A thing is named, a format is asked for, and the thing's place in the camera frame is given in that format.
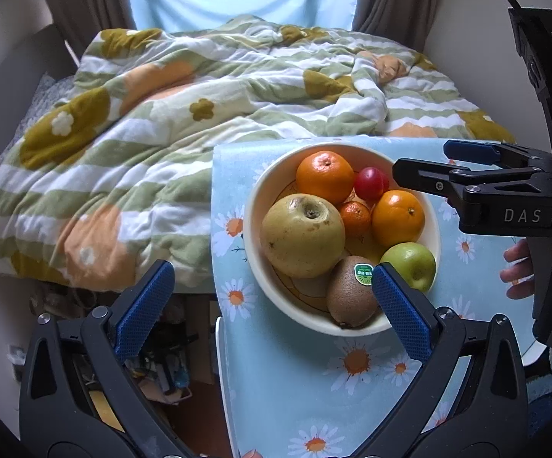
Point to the yellow pear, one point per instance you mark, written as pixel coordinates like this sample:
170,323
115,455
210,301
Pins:
302,236

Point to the orange at bowl back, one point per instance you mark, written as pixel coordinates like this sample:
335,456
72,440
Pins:
326,174

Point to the red cherry tomato in bowl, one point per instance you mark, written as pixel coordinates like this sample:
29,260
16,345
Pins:
370,184

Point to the large orange in bowl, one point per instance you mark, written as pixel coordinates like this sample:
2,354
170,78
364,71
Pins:
398,217

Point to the small mandarin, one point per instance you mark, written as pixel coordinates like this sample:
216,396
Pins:
356,218

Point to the person's right hand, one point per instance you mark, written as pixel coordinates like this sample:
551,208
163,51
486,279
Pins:
520,272

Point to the green apple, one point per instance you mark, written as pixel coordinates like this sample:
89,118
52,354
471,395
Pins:
414,262

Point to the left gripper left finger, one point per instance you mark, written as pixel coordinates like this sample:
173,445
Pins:
77,399

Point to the striped floral duvet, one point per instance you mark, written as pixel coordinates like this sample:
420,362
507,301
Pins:
117,174

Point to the blue daisy tablecloth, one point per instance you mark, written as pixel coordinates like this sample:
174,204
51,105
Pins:
293,392

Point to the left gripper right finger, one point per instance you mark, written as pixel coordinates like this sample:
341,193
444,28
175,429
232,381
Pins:
469,397

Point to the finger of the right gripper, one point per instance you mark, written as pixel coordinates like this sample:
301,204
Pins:
430,177
503,155

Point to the right brown curtain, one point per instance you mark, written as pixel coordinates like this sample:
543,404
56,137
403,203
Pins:
405,21

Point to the brown kiwi with sticker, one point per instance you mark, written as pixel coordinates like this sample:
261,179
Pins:
350,298

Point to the cream fruit bowl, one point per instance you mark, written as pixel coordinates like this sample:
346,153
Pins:
302,300

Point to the grey headboard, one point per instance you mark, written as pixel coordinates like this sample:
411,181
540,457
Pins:
42,53

